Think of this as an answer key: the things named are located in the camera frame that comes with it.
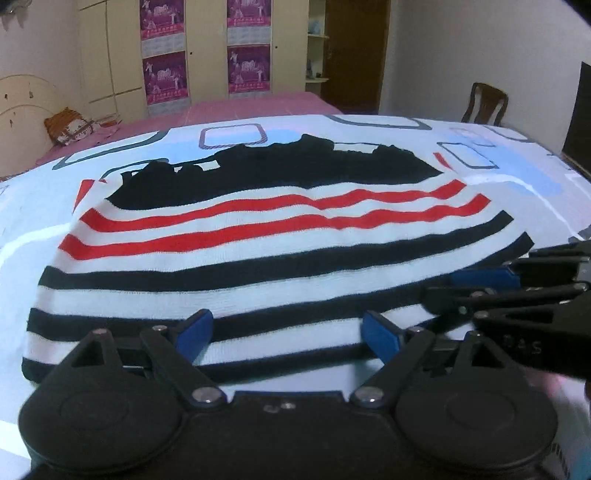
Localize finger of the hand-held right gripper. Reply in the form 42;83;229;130
450;242;591;290
422;281;591;320

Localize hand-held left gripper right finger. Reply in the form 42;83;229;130
350;311;520;409

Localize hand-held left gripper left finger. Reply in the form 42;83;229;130
60;309;226;409

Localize striped knit sweater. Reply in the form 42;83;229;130
21;133;537;385

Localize printed quilt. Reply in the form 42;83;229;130
0;113;591;480

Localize wooden furniture edge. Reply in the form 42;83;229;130
564;156;591;182

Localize wooden chair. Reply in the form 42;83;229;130
461;82;509;127

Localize dark panel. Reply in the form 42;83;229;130
561;60;591;160

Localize pink bed sheet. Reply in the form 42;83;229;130
34;89;345;168

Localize orange printed pillow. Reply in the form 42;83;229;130
44;106;122;147

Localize brown wooden door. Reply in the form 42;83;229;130
321;0;391;116

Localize cream bed headboard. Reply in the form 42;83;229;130
0;75;64;179

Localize cream wardrobe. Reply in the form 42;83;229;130
78;0;331;119

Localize cream shelf unit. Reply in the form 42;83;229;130
305;0;331;96

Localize purple wall poster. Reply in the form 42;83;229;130
141;52;190;106
139;0;187;55
226;45;271;96
226;0;271;46

